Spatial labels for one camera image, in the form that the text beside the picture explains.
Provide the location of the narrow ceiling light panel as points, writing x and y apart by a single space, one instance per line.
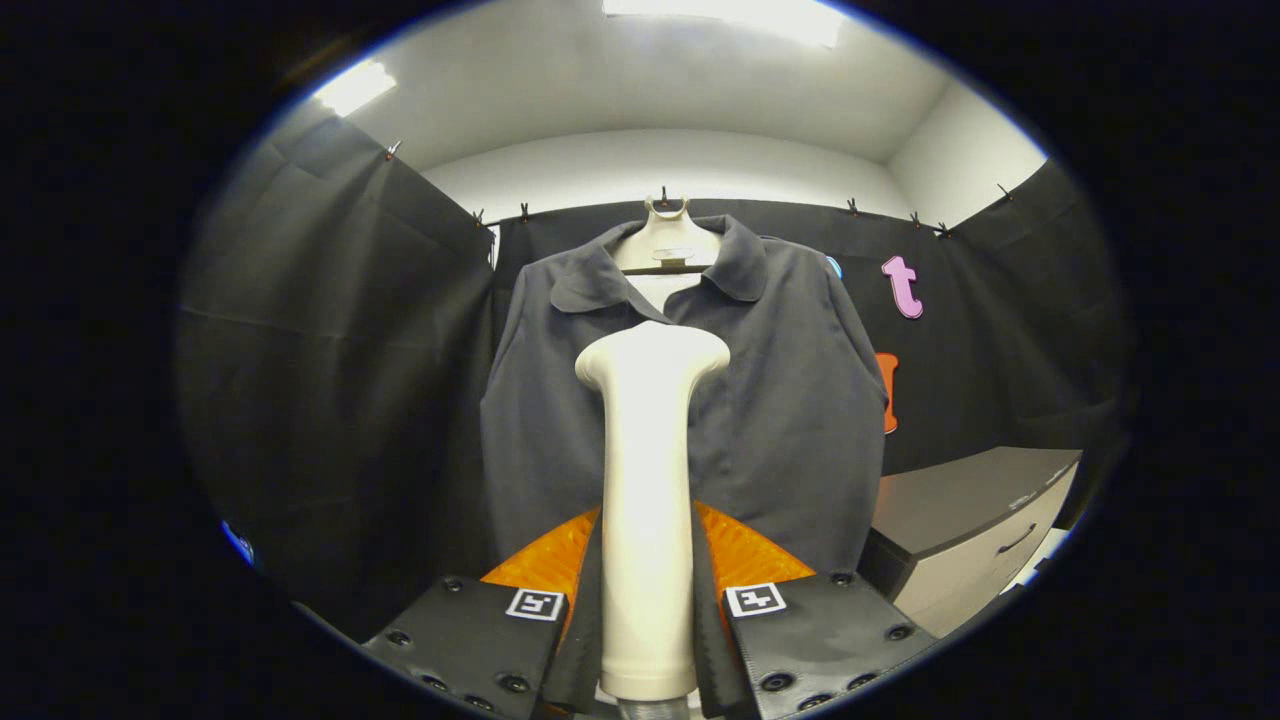
355 88

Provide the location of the smartphone with lit screen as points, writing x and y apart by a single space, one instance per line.
238 543

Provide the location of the dark grey button shirt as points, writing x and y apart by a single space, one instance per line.
780 400

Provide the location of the large ceiling light panel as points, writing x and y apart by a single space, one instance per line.
730 15

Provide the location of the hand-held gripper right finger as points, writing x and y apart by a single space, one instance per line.
820 630

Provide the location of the row of black backdrop clips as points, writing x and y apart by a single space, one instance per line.
852 206

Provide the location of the grey top drawer cabinet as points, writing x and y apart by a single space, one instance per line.
960 500

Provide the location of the white garment steamer head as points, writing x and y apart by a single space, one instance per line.
648 480

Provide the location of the cream steamer hanger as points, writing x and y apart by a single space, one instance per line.
668 245

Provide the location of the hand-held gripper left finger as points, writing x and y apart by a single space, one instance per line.
470 630

